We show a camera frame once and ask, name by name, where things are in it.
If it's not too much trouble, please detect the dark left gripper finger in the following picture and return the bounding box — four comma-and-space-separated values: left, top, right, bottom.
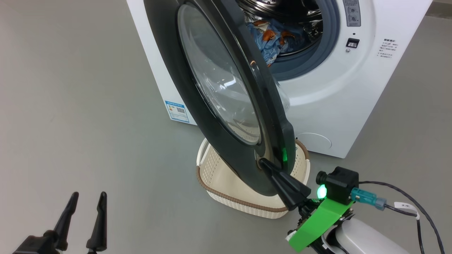
53, 192, 79, 252
86, 192, 107, 253

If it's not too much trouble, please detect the cream and blue garment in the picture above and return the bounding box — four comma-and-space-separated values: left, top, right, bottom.
246, 19, 304, 43

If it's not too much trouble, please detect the black right camera cable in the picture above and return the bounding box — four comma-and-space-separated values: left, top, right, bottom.
358, 181, 445, 254

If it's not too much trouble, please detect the grey warning label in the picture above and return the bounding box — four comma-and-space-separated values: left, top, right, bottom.
343, 0, 361, 27

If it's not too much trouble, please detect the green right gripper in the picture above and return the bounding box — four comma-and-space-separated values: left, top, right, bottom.
259, 159, 354, 253

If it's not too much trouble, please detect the white cable tag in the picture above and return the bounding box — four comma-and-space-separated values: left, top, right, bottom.
394, 202, 420, 219

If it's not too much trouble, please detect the perforated steel drum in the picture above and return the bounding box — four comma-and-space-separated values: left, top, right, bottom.
237, 0, 323, 57

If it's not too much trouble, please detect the blue energy label sticker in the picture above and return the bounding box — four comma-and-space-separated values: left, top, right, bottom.
165, 101, 190, 123

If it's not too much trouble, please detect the white front-load washing machine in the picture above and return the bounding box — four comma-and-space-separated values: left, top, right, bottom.
126, 0, 433, 158

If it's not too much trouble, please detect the cream perforated laundry basket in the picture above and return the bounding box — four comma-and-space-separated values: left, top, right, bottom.
196, 138, 311, 219

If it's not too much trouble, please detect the teal right camera connector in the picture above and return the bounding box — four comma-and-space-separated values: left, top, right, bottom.
351, 188, 387, 211

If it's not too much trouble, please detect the round white filter cover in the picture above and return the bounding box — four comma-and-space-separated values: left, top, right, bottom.
296, 133, 332, 153

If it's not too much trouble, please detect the black round glass washer door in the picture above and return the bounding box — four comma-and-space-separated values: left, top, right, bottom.
143, 0, 296, 197

